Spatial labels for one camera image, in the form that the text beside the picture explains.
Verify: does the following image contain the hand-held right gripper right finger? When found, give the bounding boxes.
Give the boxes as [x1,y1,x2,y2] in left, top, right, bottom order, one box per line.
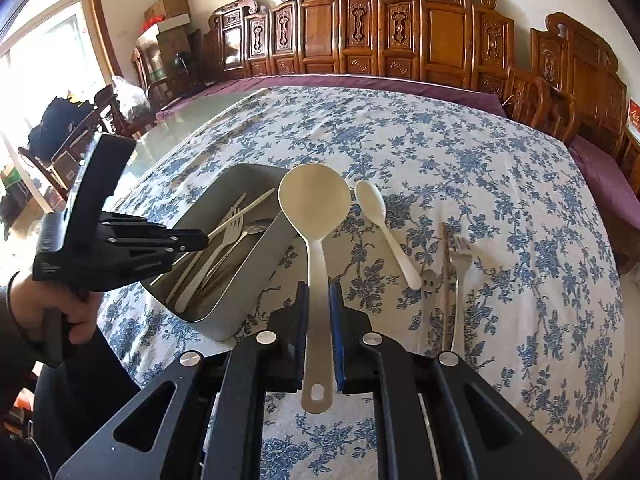
[327,281,583,480]

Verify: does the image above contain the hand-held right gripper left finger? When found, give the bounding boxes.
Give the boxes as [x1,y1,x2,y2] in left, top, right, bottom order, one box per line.
[55,281,308,480]

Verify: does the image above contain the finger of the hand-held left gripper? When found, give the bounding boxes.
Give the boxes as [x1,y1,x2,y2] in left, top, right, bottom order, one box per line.
[150,246,188,275]
[150,227,209,251]

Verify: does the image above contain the cream chopstick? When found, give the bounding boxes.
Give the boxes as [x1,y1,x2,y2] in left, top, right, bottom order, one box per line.
[206,187,277,240]
[167,192,248,291]

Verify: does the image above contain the rectangular metal tin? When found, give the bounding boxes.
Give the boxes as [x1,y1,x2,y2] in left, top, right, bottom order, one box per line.
[140,162,301,343]

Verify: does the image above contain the large white ladle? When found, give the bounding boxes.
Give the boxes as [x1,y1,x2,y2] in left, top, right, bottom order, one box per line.
[278,162,352,415]

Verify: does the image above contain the person's left forearm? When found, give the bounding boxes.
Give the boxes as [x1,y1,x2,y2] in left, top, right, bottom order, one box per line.
[0,280,48,480]

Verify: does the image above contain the person's left hand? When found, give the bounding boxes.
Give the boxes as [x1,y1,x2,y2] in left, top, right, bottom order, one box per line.
[9,270,103,361]

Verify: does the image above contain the dark wooden chair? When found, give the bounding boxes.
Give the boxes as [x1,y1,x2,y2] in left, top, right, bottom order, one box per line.
[92,85,158,138]

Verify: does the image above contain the clear plastic bag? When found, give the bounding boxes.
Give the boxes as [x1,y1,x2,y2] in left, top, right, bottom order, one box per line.
[112,76,152,122]

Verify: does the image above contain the smiley metal spoon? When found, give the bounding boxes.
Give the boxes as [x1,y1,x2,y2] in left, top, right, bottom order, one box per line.
[419,268,448,353]

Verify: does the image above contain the small white spoon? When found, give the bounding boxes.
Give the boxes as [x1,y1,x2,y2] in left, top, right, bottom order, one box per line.
[355,181,423,291]

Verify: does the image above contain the stack of storage boxes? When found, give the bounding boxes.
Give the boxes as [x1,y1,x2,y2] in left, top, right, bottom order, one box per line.
[137,12,196,88]

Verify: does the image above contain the person's dark trousers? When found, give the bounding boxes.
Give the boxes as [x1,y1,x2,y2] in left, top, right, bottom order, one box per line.
[30,355,143,480]

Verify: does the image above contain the brown cardboard box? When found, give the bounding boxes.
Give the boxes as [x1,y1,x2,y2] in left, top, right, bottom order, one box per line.
[144,0,190,23]

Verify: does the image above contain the blue floral tablecloth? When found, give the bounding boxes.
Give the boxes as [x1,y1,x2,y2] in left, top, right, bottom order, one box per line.
[97,85,626,480]

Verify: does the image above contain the long purple sofa cushion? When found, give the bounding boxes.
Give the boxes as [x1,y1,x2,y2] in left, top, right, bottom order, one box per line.
[155,74,506,121]

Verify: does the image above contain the long carved wooden sofa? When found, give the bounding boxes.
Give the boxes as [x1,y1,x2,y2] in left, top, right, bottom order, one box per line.
[200,0,516,103]

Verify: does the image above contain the purple armchair cushion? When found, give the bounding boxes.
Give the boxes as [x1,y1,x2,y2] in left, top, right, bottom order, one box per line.
[570,135,640,243]

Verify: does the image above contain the carved wooden armchair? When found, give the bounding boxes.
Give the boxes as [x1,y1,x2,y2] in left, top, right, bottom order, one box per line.
[505,12,640,201]

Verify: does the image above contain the wooden door frame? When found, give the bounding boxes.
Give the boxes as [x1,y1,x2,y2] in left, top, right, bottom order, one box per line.
[82,0,123,81]

